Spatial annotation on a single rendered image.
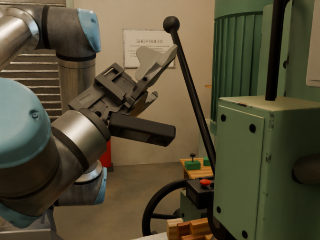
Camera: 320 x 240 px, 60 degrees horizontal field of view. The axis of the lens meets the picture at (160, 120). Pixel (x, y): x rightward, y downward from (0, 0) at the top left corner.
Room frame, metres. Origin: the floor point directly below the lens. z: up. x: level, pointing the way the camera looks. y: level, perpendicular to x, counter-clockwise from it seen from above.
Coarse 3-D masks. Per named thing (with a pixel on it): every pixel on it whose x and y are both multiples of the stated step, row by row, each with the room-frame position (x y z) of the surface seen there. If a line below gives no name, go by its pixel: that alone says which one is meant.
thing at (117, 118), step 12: (120, 120) 0.44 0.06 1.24; (132, 120) 0.45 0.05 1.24; (144, 120) 0.46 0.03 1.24; (120, 132) 0.45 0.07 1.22; (132, 132) 0.45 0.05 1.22; (144, 132) 0.45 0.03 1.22; (156, 132) 0.45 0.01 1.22; (168, 132) 0.46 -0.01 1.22; (156, 144) 0.48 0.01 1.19; (168, 144) 0.48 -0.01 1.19
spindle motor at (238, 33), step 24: (216, 0) 0.53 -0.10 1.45; (240, 0) 0.47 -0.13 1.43; (264, 0) 0.46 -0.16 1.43; (216, 24) 0.54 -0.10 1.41; (240, 24) 0.48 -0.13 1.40; (216, 48) 0.52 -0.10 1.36; (240, 48) 0.47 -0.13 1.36; (216, 72) 0.52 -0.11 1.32; (240, 72) 0.47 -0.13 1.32; (216, 96) 0.52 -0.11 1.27; (240, 96) 0.47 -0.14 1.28; (216, 120) 0.51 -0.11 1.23
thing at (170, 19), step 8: (168, 16) 0.58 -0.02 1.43; (168, 24) 0.57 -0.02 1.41; (176, 24) 0.58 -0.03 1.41; (168, 32) 0.59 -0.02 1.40; (176, 32) 0.57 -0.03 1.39; (176, 40) 0.56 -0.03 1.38; (184, 56) 0.53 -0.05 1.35; (184, 64) 0.52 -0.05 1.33; (184, 72) 0.51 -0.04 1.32; (192, 80) 0.50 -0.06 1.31; (192, 88) 0.49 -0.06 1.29; (192, 96) 0.48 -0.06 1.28; (192, 104) 0.47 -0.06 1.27; (200, 112) 0.46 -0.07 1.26; (200, 120) 0.45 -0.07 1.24; (200, 128) 0.44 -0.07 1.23; (208, 136) 0.43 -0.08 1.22; (208, 144) 0.42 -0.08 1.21; (208, 152) 0.42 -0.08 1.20; (208, 208) 0.37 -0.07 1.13; (208, 216) 0.37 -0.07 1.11; (216, 224) 0.35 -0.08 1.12; (216, 232) 0.35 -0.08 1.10; (224, 232) 0.33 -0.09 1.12
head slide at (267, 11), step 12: (264, 12) 0.43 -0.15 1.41; (288, 12) 0.38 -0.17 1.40; (264, 24) 0.43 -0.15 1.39; (288, 24) 0.38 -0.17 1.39; (264, 36) 0.43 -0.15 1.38; (288, 36) 0.38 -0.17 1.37; (264, 48) 0.42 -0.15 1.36; (264, 60) 0.42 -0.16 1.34; (264, 72) 0.42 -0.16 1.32; (264, 84) 0.42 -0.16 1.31
